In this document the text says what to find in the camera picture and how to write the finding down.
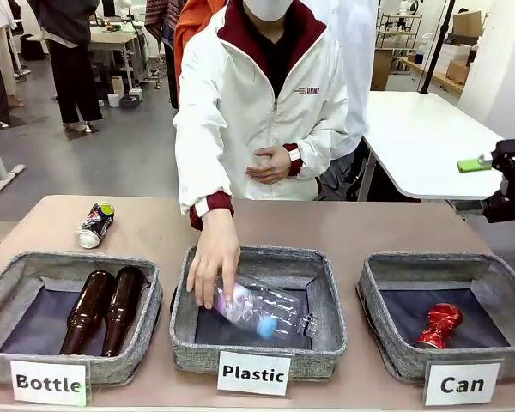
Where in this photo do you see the black wire shelf rack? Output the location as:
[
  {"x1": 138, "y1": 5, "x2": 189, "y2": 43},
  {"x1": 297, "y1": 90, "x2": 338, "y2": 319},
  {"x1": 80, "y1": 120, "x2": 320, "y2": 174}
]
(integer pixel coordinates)
[{"x1": 377, "y1": 12, "x2": 424, "y2": 51}]

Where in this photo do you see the person left forearm white sleeve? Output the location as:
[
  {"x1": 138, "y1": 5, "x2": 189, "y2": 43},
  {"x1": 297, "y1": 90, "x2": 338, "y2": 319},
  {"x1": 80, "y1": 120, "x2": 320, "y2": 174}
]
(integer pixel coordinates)
[{"x1": 282, "y1": 128, "x2": 349, "y2": 178}]

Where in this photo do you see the white Can label card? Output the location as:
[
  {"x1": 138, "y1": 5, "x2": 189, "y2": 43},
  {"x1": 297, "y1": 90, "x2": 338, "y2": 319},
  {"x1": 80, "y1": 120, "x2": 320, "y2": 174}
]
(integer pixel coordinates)
[{"x1": 423, "y1": 361, "x2": 503, "y2": 408}]

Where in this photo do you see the small cardboard box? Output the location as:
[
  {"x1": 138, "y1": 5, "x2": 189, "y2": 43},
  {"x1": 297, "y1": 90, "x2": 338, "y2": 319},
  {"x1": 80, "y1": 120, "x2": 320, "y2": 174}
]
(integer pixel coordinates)
[{"x1": 445, "y1": 59, "x2": 471, "y2": 85}]

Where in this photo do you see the person in beige trousers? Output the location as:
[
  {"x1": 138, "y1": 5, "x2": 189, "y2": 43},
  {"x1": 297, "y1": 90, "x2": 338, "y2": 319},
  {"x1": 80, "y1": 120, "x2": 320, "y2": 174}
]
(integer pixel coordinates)
[{"x1": 0, "y1": 0, "x2": 27, "y2": 125}]

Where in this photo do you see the stack of white boxes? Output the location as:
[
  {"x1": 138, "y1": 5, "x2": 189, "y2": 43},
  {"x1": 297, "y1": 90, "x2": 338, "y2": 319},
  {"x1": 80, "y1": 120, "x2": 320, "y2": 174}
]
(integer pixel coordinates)
[{"x1": 435, "y1": 42, "x2": 473, "y2": 74}]

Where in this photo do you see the large clear plastic bottle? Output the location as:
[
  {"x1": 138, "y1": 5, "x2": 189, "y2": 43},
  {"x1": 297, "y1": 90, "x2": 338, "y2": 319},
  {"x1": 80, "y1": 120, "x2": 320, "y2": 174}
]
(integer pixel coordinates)
[{"x1": 235, "y1": 281, "x2": 321, "y2": 340}]

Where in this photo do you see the grey fabric basket Bottle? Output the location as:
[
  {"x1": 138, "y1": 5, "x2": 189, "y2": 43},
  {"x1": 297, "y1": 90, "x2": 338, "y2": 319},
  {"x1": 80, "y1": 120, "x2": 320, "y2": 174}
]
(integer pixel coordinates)
[{"x1": 0, "y1": 251, "x2": 163, "y2": 385}]

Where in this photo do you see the brown glass bottle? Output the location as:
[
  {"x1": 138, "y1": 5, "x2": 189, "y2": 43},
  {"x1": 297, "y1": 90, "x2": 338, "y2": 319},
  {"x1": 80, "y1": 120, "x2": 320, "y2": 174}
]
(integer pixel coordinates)
[
  {"x1": 101, "y1": 265, "x2": 149, "y2": 359},
  {"x1": 58, "y1": 270, "x2": 117, "y2": 356}
]

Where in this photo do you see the person in white coat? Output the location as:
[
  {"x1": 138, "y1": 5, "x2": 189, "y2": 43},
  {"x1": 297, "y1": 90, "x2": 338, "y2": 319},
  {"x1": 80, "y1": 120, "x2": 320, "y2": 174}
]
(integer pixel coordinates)
[{"x1": 330, "y1": 0, "x2": 379, "y2": 162}]

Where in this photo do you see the white background desk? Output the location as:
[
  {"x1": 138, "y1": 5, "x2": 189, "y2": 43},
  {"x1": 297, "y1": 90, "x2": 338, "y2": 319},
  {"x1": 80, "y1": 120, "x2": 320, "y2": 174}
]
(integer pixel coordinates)
[{"x1": 88, "y1": 23, "x2": 149, "y2": 89}]

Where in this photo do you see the person in white jacket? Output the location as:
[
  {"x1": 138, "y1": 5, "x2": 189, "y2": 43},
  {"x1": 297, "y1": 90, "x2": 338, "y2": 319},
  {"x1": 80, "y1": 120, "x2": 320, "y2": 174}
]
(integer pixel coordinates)
[{"x1": 173, "y1": 0, "x2": 349, "y2": 231}]

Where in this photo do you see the crushed red can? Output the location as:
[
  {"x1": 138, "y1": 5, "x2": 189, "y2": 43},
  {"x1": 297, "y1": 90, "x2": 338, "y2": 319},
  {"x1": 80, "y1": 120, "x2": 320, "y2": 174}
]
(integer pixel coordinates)
[{"x1": 414, "y1": 302, "x2": 464, "y2": 351}]

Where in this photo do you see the person left hand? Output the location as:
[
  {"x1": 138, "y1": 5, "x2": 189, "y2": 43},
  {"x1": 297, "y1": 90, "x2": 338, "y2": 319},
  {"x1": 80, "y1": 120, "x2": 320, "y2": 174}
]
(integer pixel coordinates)
[{"x1": 245, "y1": 145, "x2": 294, "y2": 185}]

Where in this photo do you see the wooden bench shelf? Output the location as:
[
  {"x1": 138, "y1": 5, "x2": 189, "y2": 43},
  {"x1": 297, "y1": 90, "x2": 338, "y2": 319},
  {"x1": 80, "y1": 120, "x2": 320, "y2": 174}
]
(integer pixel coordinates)
[{"x1": 397, "y1": 55, "x2": 465, "y2": 94}]

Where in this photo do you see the white side table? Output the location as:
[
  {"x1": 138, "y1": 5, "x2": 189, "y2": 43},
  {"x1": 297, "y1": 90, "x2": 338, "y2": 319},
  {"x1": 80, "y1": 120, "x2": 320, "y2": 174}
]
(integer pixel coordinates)
[{"x1": 362, "y1": 89, "x2": 515, "y2": 203}]

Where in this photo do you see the person in dark clothes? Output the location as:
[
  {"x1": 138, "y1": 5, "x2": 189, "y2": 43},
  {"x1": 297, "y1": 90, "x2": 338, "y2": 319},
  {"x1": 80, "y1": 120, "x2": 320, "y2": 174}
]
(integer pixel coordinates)
[{"x1": 27, "y1": 0, "x2": 105, "y2": 132}]

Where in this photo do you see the large cardboard box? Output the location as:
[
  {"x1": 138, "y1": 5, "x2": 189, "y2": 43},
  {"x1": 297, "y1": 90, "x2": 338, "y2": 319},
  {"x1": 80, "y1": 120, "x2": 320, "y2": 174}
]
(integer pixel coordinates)
[{"x1": 452, "y1": 10, "x2": 484, "y2": 39}]

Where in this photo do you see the black tripod pole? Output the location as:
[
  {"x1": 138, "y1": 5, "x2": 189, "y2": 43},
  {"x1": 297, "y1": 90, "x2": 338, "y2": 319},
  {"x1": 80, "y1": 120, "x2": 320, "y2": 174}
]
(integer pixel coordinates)
[{"x1": 419, "y1": 0, "x2": 456, "y2": 95}]

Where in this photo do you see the white desk leg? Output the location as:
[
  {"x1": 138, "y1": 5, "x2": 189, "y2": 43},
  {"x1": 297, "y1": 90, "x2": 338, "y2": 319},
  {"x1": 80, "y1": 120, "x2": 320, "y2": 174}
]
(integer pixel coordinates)
[{"x1": 0, "y1": 115, "x2": 27, "y2": 197}]

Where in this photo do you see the white face mask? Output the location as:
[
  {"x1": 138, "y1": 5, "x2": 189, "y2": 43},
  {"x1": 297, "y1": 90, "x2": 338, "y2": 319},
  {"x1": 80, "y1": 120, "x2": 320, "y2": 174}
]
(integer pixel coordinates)
[{"x1": 242, "y1": 0, "x2": 294, "y2": 22}]

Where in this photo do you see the grey fabric basket Can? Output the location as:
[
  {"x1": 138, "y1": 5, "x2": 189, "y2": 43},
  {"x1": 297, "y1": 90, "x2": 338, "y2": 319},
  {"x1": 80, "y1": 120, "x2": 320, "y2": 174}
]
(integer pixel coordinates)
[{"x1": 355, "y1": 251, "x2": 515, "y2": 385}]

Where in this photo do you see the dark printed drink can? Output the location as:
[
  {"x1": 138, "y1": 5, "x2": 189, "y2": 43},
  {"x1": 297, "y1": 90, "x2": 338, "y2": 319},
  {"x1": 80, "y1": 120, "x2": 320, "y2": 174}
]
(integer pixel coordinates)
[{"x1": 76, "y1": 200, "x2": 116, "y2": 250}]

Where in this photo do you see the person in patterned top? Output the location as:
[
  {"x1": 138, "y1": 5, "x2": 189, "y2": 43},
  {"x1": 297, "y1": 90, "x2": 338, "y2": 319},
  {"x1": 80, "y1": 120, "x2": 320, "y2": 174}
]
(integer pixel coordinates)
[{"x1": 144, "y1": 0, "x2": 188, "y2": 108}]

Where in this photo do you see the small bottle blue cap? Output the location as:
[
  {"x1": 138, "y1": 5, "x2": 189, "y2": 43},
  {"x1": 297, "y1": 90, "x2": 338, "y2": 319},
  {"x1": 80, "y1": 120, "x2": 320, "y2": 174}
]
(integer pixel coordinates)
[{"x1": 214, "y1": 281, "x2": 280, "y2": 340}]

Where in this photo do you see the white Bottle label card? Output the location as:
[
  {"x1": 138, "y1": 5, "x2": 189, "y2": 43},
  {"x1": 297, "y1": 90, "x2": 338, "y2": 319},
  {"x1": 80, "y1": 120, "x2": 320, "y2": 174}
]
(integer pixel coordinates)
[{"x1": 9, "y1": 359, "x2": 90, "y2": 408}]

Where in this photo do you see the white Plastic label card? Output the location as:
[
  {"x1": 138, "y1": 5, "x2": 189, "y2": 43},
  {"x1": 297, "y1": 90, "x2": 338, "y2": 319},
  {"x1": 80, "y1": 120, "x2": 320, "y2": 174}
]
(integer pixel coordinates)
[{"x1": 216, "y1": 350, "x2": 294, "y2": 398}]

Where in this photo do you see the person in orange top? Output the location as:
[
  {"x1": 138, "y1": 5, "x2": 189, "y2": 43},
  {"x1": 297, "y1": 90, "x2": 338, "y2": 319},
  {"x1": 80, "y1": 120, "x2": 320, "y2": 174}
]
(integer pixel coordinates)
[{"x1": 173, "y1": 0, "x2": 228, "y2": 100}]

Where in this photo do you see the person right hand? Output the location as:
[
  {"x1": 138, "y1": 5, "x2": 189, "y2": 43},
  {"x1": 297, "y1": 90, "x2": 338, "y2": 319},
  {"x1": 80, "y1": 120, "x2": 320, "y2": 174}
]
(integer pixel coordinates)
[{"x1": 185, "y1": 205, "x2": 242, "y2": 311}]

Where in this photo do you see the brown wooden cabinet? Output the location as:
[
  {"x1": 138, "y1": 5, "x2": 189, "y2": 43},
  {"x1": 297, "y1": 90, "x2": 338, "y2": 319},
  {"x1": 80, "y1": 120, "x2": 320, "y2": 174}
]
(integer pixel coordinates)
[{"x1": 371, "y1": 47, "x2": 396, "y2": 91}]

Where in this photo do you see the person right forearm white sleeve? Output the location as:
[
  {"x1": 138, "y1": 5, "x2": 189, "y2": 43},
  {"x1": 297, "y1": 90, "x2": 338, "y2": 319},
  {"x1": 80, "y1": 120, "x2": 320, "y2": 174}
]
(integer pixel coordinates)
[{"x1": 175, "y1": 128, "x2": 236, "y2": 231}]

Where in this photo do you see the grey fabric basket Plastic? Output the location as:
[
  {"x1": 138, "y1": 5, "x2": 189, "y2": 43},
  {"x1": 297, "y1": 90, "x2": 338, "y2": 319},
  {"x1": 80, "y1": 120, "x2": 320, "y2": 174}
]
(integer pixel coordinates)
[{"x1": 169, "y1": 242, "x2": 349, "y2": 381}]

